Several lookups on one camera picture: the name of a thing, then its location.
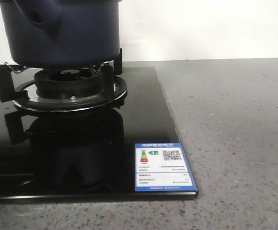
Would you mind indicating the black glass gas stove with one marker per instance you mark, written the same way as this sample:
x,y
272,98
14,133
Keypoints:
x,y
87,156

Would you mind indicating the blue energy label sticker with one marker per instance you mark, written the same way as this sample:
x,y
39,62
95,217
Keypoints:
x,y
162,167

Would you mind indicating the black pot support grate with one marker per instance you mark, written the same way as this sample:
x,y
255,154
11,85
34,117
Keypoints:
x,y
112,94

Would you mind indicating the dark blue cooking pot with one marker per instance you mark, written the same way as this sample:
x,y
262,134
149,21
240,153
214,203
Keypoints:
x,y
53,34

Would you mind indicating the black gas burner head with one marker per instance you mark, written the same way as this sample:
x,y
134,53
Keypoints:
x,y
63,84

